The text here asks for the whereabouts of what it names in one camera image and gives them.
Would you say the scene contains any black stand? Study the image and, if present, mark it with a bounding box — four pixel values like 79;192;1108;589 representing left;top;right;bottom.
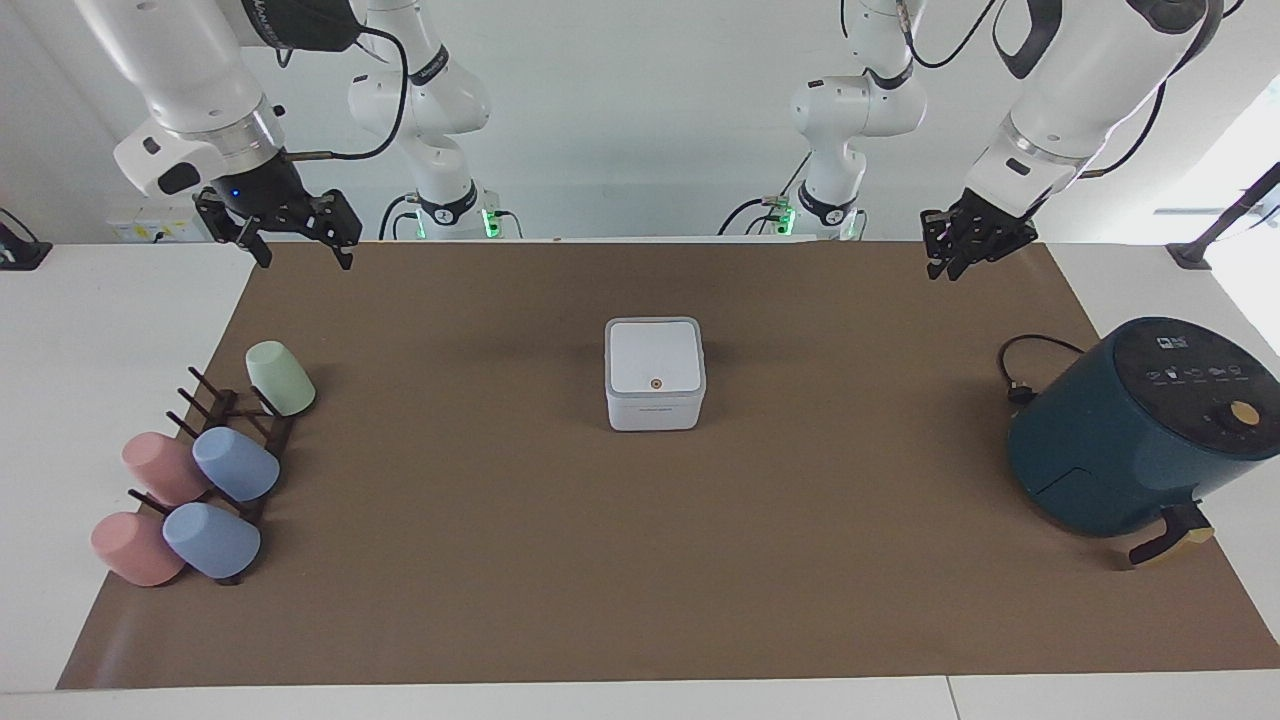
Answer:
0;207;54;272
1166;162;1280;272

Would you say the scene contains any blue plastic cup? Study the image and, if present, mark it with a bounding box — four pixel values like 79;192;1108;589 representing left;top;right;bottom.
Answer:
191;426;282;504
162;501;263;581

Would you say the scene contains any white power strip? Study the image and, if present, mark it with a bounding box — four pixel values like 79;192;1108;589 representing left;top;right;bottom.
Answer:
104;204;217;244

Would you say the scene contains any green plastic cup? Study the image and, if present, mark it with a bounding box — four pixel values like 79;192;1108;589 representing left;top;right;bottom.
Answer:
245;340;318;418

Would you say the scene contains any dark wooden cup rack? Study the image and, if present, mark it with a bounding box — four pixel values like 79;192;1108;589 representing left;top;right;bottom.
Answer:
128;366;297;587

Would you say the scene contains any white square trash can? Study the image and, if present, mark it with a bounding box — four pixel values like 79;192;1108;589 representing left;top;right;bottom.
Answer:
604;316;708;433

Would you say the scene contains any black air fryer power cord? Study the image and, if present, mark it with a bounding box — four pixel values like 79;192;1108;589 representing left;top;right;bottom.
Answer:
997;334;1088;407

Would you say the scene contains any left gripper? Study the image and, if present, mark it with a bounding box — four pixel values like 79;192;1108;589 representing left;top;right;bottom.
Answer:
921;189;1041;282

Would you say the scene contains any pink plastic cup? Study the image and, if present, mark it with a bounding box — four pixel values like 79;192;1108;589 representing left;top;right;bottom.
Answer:
121;431;213;508
90;511;188;588

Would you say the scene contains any black cable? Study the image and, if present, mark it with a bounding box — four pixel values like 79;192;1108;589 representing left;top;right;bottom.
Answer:
717;150;813;237
377;193;421;242
283;24;412;163
897;0;1003;72
1078;80;1169;181

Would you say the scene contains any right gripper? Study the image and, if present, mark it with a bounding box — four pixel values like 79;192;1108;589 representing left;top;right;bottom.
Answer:
194;152;364;272

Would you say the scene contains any teal air fryer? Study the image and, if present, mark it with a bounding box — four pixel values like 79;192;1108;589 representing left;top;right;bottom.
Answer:
1006;316;1280;569

